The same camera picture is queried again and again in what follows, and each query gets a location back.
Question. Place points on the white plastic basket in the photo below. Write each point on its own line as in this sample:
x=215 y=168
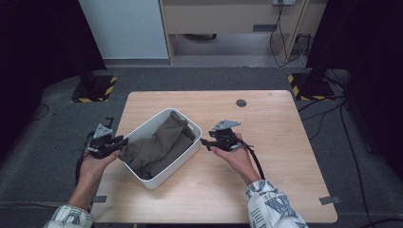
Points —
x=164 y=179

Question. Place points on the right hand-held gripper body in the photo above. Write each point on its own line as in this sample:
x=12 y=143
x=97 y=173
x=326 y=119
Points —
x=226 y=124

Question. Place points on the olive green shorts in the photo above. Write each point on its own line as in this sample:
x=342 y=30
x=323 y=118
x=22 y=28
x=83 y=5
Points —
x=155 y=148

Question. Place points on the white cabinet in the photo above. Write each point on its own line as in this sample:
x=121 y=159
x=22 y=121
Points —
x=126 y=28

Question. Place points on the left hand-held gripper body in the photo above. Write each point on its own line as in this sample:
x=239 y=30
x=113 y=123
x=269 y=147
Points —
x=102 y=131

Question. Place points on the person's right hand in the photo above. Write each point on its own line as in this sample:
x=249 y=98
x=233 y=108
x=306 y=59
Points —
x=237 y=161

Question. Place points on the black stand base striped edge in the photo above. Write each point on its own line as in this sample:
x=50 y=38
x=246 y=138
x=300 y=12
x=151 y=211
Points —
x=95 y=88
x=312 y=87

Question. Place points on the white power strip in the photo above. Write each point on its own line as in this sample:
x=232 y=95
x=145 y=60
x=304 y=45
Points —
x=283 y=2

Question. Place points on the light wooden desk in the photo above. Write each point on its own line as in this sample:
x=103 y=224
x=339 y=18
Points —
x=218 y=17

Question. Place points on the person's left hand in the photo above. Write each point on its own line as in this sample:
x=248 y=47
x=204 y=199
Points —
x=90 y=171

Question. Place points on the grey tape strip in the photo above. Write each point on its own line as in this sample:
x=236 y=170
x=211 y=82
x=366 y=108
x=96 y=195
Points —
x=329 y=200
x=99 y=199

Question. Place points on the round grey table grommet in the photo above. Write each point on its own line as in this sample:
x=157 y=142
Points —
x=241 y=103

